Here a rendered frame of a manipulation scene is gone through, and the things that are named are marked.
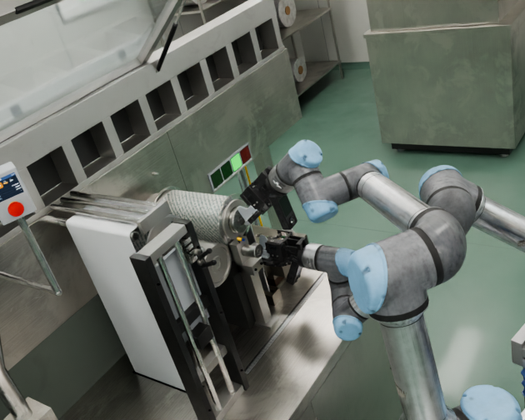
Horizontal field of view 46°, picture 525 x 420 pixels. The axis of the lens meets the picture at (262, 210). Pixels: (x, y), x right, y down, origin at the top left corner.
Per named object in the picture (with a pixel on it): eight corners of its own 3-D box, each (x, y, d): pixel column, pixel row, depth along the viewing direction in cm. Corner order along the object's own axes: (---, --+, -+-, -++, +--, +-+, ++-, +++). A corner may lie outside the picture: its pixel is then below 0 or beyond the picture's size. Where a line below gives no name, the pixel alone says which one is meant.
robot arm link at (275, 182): (306, 176, 158) (289, 192, 152) (297, 185, 161) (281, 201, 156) (285, 156, 158) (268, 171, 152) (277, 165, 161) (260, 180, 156)
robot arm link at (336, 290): (335, 322, 171) (327, 292, 166) (332, 297, 180) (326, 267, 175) (362, 318, 170) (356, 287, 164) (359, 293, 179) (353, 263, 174)
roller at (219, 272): (211, 295, 169) (198, 260, 163) (147, 279, 183) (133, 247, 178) (236, 269, 177) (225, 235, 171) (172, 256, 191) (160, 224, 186)
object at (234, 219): (236, 204, 170) (251, 209, 176) (230, 203, 171) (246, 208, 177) (231, 231, 169) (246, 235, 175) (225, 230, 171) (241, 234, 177)
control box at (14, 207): (4, 229, 118) (-19, 184, 113) (-2, 218, 123) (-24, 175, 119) (39, 213, 121) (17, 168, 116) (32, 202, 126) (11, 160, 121)
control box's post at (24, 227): (57, 295, 131) (17, 217, 122) (52, 293, 132) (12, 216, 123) (62, 290, 132) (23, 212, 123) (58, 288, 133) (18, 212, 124)
